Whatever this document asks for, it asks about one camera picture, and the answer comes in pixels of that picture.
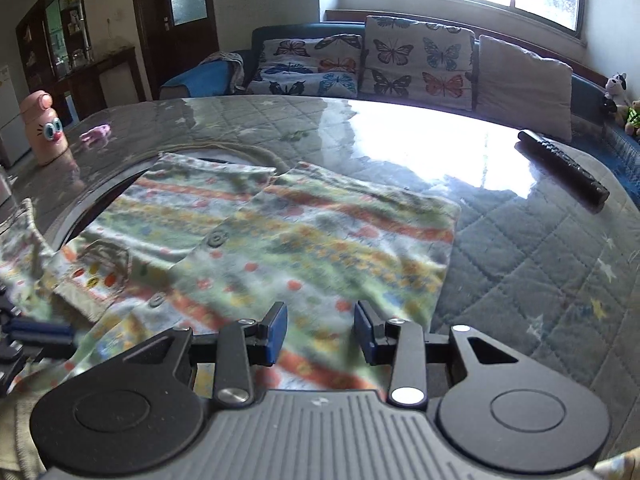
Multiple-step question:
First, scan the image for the green patterned towel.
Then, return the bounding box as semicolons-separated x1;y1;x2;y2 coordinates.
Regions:
0;152;461;480

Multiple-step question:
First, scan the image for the pink bottle with cartoon eyes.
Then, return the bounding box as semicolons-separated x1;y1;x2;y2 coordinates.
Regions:
20;91;70;166

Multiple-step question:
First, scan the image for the black and white plush cow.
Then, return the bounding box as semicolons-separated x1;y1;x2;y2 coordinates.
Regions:
600;72;632;114

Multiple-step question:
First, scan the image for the dark wooden side table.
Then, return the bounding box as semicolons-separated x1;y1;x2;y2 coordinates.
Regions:
64;46;147;122

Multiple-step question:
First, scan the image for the large butterfly print cushion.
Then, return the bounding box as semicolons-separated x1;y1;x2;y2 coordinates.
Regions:
359;16;477;112

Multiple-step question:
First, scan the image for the plush bear with green vest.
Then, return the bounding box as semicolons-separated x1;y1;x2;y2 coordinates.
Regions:
621;100;640;139

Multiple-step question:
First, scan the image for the black remote control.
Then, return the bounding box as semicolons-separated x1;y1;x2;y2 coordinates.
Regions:
516;130;611;206

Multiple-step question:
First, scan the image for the dark wooden display cabinet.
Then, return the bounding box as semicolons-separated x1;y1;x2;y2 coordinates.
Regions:
15;0;97;111

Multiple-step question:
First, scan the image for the dark blue sofa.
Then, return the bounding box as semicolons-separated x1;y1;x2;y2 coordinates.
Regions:
159;21;640;173

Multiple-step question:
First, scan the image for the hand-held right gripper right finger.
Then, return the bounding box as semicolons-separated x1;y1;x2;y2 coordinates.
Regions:
353;300;519;407

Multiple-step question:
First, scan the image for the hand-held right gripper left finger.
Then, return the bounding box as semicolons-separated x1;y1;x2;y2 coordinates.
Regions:
122;301;289;407

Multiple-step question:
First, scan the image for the dark wooden door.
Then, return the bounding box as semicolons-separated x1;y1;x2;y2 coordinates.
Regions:
128;0;221;102

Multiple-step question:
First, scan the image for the grey blanket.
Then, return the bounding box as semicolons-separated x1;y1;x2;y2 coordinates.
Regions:
199;51;246;87

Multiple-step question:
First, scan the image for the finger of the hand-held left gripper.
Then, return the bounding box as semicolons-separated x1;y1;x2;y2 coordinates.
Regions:
0;285;74;334
0;333;77;368

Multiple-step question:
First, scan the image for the white refrigerator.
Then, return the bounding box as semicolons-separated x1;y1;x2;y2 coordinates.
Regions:
0;65;27;168

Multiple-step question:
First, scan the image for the plain beige cushion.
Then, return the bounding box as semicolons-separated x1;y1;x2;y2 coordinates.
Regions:
472;35;574;142

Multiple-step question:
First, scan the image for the small butterfly print cushion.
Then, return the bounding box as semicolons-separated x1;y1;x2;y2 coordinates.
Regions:
259;34;364;74
246;62;361;100

